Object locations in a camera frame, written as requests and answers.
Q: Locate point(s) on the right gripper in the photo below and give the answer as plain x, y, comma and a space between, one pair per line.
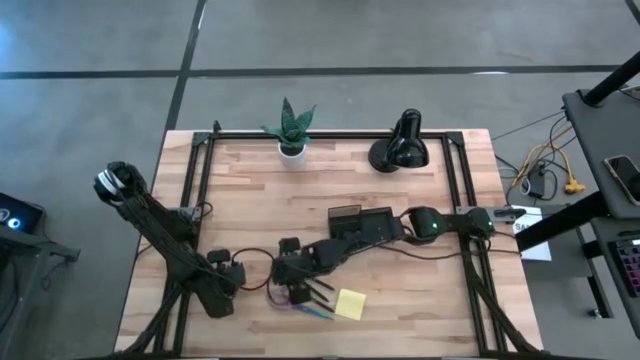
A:
295, 270

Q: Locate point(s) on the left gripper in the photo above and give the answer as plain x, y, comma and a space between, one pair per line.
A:
231, 276

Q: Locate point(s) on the yellow sticky note pad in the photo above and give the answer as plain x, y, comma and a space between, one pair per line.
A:
350, 304

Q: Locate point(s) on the black mesh desk organizer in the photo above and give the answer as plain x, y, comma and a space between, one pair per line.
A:
380, 217

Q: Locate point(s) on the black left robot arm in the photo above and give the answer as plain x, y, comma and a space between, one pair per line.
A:
160, 235

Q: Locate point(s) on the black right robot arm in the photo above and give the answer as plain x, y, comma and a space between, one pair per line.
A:
430, 225

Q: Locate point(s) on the snake plant in white pot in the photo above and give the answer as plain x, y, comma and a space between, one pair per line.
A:
292, 150

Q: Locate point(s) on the black desk lamp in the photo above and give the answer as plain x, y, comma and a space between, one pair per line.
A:
405, 150

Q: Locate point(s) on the dark metal cart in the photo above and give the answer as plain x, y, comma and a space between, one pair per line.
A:
50, 248

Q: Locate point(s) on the black device with blue light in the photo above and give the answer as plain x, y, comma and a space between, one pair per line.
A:
17, 215

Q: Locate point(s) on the grey mounting plate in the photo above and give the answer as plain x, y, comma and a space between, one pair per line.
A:
507, 213

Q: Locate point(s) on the white paper sheet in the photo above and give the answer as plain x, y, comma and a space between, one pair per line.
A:
537, 250

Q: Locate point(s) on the black power adapter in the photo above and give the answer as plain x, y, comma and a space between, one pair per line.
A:
537, 182

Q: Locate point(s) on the black support beam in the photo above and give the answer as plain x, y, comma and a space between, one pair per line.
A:
560, 225

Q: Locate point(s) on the dark keyboard tray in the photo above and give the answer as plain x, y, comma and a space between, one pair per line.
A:
607, 280

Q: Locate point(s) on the black keyboard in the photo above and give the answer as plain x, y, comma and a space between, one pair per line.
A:
631, 265

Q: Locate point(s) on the grey side desk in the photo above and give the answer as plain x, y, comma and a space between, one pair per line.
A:
600, 130

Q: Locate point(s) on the smartphone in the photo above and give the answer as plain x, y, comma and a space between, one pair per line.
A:
625, 177

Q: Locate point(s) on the black pole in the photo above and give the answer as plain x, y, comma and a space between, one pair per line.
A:
612, 80

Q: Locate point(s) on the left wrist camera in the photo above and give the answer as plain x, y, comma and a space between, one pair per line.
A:
219, 256

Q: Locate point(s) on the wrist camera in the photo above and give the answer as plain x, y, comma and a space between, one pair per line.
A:
219, 256
289, 245

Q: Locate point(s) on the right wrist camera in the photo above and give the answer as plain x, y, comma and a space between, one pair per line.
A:
289, 245

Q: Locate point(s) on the black aluminium table frame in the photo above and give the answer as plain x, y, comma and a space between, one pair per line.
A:
325, 135

